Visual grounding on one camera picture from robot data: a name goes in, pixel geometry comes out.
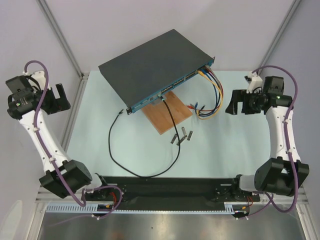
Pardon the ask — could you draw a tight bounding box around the silver SFP module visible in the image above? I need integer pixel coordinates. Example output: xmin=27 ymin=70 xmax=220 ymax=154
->
xmin=181 ymin=127 xmax=187 ymax=137
xmin=187 ymin=130 xmax=193 ymax=141
xmin=176 ymin=136 xmax=186 ymax=146
xmin=170 ymin=134 xmax=177 ymax=144

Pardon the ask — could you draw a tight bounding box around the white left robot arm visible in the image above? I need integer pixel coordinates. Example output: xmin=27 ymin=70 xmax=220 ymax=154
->
xmin=5 ymin=70 xmax=92 ymax=199

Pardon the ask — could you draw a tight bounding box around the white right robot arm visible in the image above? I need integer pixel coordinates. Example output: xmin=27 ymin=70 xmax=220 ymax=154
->
xmin=225 ymin=73 xmax=310 ymax=201

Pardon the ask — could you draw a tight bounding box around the wooden board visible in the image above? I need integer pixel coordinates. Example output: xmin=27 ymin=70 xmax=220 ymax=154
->
xmin=142 ymin=91 xmax=192 ymax=135

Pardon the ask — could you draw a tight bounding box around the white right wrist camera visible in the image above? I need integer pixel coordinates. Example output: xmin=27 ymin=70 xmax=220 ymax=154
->
xmin=245 ymin=71 xmax=263 ymax=94

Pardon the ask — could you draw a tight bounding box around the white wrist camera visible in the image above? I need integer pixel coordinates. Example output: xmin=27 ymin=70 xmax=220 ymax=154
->
xmin=245 ymin=71 xmax=263 ymax=94
xmin=23 ymin=70 xmax=46 ymax=89

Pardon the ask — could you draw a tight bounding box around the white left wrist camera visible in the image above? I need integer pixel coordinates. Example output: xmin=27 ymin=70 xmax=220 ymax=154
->
xmin=23 ymin=70 xmax=46 ymax=89

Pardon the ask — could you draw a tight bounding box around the aluminium frame rail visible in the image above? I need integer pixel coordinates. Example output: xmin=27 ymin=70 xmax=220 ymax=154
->
xmin=36 ymin=0 xmax=90 ymax=151

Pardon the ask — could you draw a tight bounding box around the red patch cable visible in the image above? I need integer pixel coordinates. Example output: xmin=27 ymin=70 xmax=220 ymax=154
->
xmin=187 ymin=67 xmax=220 ymax=109

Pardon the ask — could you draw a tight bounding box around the blue patch cable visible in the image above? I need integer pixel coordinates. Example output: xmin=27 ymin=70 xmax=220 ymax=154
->
xmin=194 ymin=68 xmax=223 ymax=118

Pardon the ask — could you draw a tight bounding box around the grey patch cable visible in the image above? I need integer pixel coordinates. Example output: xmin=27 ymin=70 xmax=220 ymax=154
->
xmin=206 ymin=65 xmax=223 ymax=91

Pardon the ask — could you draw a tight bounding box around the black cable teal plug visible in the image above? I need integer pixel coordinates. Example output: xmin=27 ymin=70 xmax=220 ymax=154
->
xmin=108 ymin=96 xmax=181 ymax=179

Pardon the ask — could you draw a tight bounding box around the dark network switch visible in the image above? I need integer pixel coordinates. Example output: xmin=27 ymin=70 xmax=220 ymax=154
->
xmin=98 ymin=29 xmax=215 ymax=115

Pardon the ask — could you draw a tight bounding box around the white slotted cable duct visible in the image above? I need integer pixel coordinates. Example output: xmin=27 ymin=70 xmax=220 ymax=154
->
xmin=45 ymin=202 xmax=248 ymax=215

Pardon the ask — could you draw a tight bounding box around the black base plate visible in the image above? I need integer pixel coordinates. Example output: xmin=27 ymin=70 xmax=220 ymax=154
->
xmin=85 ymin=176 xmax=260 ymax=210

